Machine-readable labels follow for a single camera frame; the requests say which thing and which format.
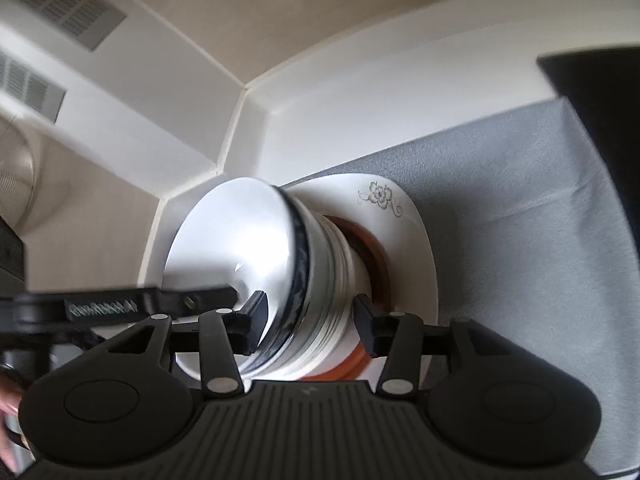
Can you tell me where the blue patterned bowl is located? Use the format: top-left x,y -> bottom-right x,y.
239,187 -> 327,382

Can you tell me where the white floral plate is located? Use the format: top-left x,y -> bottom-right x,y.
277,172 -> 442,392

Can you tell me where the silver duct pipe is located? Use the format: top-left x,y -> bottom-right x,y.
0,119 -> 40,233

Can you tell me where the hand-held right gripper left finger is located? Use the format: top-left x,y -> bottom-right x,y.
107,290 -> 269,397

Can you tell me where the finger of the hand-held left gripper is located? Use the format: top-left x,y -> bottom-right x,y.
150,285 -> 239,317

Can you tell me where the grey mat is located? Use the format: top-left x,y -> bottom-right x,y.
277,96 -> 640,477

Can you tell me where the person's left hand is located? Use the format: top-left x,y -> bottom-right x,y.
0,365 -> 32,476

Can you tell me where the white range hood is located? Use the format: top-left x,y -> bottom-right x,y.
0,0 -> 243,198

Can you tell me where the plain white bowl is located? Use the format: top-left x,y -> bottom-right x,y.
162,177 -> 297,382

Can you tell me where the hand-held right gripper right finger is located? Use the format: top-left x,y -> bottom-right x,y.
352,295 -> 532,397

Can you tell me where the white striped bowl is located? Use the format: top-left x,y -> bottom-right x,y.
295,210 -> 375,378

